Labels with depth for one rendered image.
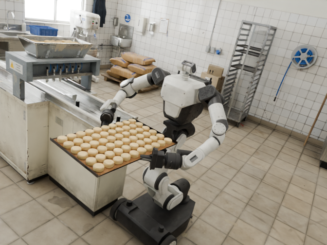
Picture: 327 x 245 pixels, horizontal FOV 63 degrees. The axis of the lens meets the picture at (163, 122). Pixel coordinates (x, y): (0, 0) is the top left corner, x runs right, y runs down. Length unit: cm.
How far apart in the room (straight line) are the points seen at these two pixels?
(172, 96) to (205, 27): 430
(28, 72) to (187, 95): 125
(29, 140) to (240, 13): 448
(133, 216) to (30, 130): 112
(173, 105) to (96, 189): 96
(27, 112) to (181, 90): 131
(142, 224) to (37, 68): 151
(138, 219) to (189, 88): 113
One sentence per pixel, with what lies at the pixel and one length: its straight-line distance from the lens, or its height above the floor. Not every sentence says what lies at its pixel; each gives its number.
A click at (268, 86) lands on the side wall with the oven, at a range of 558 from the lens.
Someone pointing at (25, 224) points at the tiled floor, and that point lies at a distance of 249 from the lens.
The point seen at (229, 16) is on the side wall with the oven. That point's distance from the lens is 579.
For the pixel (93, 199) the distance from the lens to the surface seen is 235.
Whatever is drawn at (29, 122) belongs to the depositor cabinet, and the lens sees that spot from 248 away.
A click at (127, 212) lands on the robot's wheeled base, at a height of 20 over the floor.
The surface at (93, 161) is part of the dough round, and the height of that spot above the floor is 102.
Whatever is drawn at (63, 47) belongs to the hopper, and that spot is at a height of 128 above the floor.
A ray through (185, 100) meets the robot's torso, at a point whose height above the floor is 123.
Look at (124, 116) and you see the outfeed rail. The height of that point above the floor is 87.
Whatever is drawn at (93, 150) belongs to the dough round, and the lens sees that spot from 139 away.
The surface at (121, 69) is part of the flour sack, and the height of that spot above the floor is 38.
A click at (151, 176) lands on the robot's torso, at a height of 61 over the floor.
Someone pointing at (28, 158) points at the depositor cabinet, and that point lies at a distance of 264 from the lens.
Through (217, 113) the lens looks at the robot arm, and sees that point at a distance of 160.
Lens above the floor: 173
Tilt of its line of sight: 23 degrees down
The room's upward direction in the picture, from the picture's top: 12 degrees clockwise
